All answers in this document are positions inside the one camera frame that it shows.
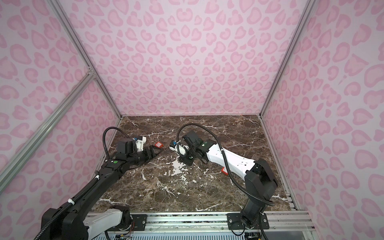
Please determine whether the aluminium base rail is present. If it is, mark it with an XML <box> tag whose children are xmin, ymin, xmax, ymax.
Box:
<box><xmin>83</xmin><ymin>211</ymin><xmax>316</xmax><ymax>236</ymax></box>

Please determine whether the right corner aluminium post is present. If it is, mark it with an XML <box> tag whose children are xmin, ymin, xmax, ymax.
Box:
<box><xmin>259</xmin><ymin>0</ymin><xmax>319</xmax><ymax>119</ymax></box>

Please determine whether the black corrugated cable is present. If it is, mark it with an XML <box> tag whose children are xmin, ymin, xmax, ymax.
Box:
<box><xmin>176</xmin><ymin>123</ymin><xmax>275</xmax><ymax>207</ymax></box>
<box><xmin>102</xmin><ymin>126</ymin><xmax>130</xmax><ymax>160</ymax></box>

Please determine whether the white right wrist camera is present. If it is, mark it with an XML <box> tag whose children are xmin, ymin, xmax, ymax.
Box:
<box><xmin>170</xmin><ymin>141</ymin><xmax>182</xmax><ymax>152</ymax></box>

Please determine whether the left black corrugated cable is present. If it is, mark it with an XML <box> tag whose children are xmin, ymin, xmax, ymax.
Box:
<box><xmin>102</xmin><ymin>126</ymin><xmax>130</xmax><ymax>160</ymax></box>

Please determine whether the corner aluminium post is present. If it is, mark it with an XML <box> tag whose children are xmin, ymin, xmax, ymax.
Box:
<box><xmin>259</xmin><ymin>0</ymin><xmax>319</xmax><ymax>119</ymax></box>
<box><xmin>47</xmin><ymin>0</ymin><xmax>123</xmax><ymax>120</ymax></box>

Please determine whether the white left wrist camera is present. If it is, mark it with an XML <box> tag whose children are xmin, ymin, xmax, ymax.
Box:
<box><xmin>134</xmin><ymin>136</ymin><xmax>147</xmax><ymax>152</ymax></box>

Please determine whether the diagonal aluminium frame bar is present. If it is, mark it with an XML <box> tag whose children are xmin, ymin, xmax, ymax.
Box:
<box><xmin>1</xmin><ymin>71</ymin><xmax>95</xmax><ymax>193</ymax></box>

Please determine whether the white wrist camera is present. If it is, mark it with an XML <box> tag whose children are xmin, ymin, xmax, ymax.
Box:
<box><xmin>170</xmin><ymin>141</ymin><xmax>182</xmax><ymax>152</ymax></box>
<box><xmin>134</xmin><ymin>136</ymin><xmax>147</xmax><ymax>152</ymax></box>

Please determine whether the right black corrugated cable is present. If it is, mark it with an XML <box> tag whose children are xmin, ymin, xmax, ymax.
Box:
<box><xmin>176</xmin><ymin>123</ymin><xmax>275</xmax><ymax>207</ymax></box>

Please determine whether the left corner aluminium post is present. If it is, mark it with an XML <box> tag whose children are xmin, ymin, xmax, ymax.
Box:
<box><xmin>47</xmin><ymin>0</ymin><xmax>123</xmax><ymax>120</ymax></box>

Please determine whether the red padlock far left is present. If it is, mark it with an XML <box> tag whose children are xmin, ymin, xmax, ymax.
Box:
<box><xmin>155</xmin><ymin>142</ymin><xmax>164</xmax><ymax>149</ymax></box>

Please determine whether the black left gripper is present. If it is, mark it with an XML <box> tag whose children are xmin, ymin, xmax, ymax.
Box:
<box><xmin>127</xmin><ymin>144</ymin><xmax>163</xmax><ymax>167</ymax></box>

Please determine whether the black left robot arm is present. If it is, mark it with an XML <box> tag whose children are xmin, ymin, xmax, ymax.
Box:
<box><xmin>35</xmin><ymin>139</ymin><xmax>158</xmax><ymax>240</ymax></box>

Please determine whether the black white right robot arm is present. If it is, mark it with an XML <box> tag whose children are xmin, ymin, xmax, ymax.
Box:
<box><xmin>170</xmin><ymin>131</ymin><xmax>278</xmax><ymax>230</ymax></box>

